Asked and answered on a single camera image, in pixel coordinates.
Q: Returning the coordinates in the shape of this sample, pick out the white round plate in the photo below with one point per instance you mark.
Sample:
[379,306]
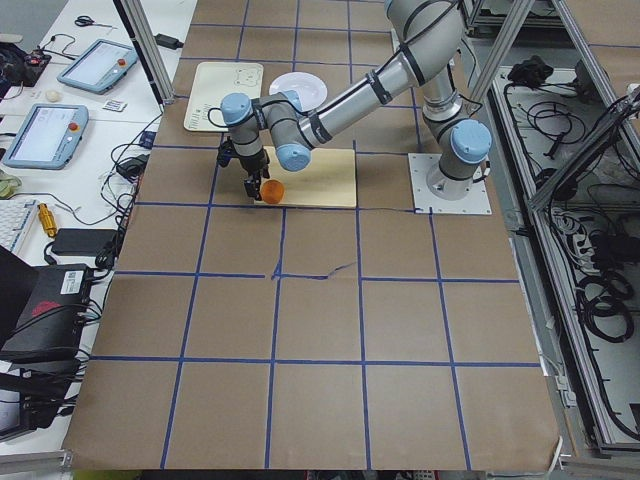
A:
[310,89]

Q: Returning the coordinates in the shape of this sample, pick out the small card packet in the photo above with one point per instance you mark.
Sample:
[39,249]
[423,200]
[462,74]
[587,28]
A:
[114,105]

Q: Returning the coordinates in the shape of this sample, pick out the wooden cutting board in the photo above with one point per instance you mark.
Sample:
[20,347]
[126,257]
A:
[328,180]

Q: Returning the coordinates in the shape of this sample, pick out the white keyboard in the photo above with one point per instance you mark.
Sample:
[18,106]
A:
[17,216]

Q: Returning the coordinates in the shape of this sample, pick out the aluminium frame post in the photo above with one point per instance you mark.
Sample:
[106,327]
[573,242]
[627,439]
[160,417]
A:
[136,25]

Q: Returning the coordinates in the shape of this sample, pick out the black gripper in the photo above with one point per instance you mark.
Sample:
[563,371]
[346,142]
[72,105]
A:
[253,166]

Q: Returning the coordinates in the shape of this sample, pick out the black computer box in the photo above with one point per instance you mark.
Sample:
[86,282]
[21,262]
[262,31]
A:
[42,311]

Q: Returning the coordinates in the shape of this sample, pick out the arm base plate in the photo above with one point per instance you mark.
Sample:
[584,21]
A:
[434,193]

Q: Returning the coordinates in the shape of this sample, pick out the orange fruit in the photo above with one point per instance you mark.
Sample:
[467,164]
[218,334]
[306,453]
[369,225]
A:
[272,191]

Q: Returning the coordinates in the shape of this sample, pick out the far blue teach pendant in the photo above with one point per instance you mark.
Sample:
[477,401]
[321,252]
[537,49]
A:
[100,67]

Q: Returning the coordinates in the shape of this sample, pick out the cream bear tray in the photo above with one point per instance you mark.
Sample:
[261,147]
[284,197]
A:
[212,82]

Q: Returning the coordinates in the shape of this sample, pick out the small cream ball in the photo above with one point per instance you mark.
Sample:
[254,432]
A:
[53,96]

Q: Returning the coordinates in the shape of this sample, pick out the black power brick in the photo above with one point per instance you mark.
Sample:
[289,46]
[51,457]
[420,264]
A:
[82,242]

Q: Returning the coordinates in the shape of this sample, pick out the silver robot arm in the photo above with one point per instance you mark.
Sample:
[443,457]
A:
[429,32]

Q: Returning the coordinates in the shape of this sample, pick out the black power adapter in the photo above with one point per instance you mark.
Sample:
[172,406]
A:
[167,41]

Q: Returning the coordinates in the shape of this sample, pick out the near blue teach pendant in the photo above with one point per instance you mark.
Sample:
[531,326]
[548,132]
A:
[48,137]

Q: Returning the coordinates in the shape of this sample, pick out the black scissors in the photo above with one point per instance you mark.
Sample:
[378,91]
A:
[84,21]

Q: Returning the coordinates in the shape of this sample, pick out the blue teach pendant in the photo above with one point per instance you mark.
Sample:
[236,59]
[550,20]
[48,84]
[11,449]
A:
[100,67]
[48,137]

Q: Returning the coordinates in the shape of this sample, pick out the brass cylinder tool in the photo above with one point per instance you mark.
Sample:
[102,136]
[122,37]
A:
[47,220]

